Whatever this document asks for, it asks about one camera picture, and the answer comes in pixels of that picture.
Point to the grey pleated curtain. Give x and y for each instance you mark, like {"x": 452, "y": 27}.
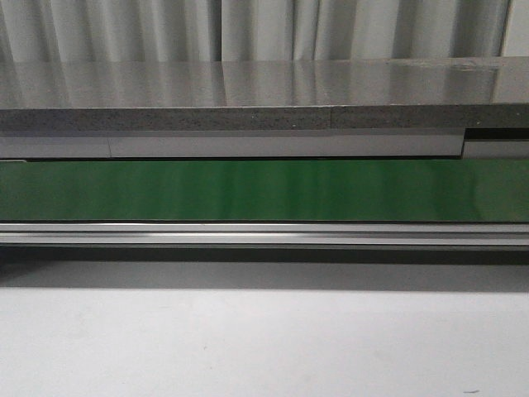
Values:
{"x": 260, "y": 30}

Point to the green conveyor belt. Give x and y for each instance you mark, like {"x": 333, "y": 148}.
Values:
{"x": 266, "y": 190}

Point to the aluminium conveyor rail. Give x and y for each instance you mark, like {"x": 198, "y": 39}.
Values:
{"x": 282, "y": 235}
{"x": 476, "y": 143}

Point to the front aluminium conveyor rail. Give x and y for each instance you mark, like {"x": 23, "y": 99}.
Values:
{"x": 282, "y": 235}

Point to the grey stone-edged table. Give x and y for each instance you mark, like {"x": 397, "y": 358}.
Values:
{"x": 265, "y": 95}

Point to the rear aluminium conveyor rail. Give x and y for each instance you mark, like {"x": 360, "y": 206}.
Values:
{"x": 476, "y": 143}

